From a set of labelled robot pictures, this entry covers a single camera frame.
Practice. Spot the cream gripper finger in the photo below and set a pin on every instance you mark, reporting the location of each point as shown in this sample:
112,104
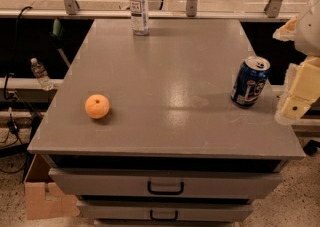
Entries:
287,31
301,90

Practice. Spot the orange fruit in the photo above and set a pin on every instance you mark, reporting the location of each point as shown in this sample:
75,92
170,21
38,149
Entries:
97,106

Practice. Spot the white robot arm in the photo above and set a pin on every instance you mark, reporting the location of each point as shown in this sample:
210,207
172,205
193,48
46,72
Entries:
307,31

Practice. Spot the blue pepsi can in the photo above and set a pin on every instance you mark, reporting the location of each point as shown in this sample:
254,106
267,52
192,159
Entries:
250,81

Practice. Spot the grey drawer cabinet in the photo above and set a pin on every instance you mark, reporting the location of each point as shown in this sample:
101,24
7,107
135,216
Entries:
170,109

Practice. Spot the clear water bottle on table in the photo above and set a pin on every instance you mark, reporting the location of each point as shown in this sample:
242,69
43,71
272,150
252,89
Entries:
139,16

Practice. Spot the lower grey drawer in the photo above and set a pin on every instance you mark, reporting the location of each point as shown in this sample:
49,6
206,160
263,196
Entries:
163,211

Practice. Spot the grey drawer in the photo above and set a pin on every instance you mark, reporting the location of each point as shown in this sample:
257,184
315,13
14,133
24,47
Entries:
170,184
163,211

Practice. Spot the upper grey drawer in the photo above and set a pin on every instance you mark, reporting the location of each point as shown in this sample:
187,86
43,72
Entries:
170,184

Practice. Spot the small water bottle on ledge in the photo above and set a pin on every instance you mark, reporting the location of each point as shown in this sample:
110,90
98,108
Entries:
41,74

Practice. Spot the cardboard box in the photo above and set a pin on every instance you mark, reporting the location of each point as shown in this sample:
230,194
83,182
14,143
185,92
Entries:
43,198

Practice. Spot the green handled tool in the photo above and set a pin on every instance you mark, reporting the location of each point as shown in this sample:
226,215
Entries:
56,36

